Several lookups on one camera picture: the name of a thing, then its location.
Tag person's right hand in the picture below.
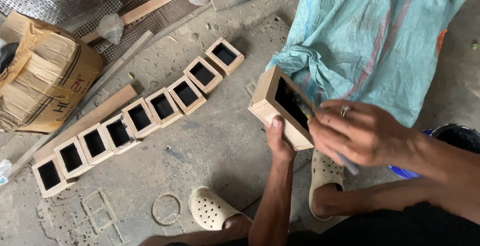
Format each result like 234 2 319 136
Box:
307 99 418 168

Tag person's left hand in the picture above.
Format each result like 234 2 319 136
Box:
265 116 298 163

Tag grey handled paint brush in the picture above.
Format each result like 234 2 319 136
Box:
294 94 361 176

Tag black-lined wooden box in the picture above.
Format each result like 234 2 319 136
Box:
247 65 319 151

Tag beige perforated clog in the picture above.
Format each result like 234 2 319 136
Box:
308 148 345 221
187 186 253 231

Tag person's right leg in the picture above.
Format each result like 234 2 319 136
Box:
311 178 480 225

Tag teal woven sack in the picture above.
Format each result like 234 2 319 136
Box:
265 0 480 128

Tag person's black shorts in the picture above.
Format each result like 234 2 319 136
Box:
165 200 480 246

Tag blue paint bucket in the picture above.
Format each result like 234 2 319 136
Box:
388 124 480 180

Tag row of wooden boxes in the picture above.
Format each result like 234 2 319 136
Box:
32 37 245 199

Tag light wooden strip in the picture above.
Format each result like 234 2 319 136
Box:
80 0 218 44

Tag long thin wooden slat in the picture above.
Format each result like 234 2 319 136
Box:
7 30 155 181

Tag short brown wooden plank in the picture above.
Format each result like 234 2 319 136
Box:
32 84 139 163

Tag crumpled clear plastic bag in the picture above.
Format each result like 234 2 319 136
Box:
96 13 125 46

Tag brown cardboard carton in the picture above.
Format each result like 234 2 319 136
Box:
0 11 105 134

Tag crumpled plastic wrapper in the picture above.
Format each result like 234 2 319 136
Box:
0 159 13 186

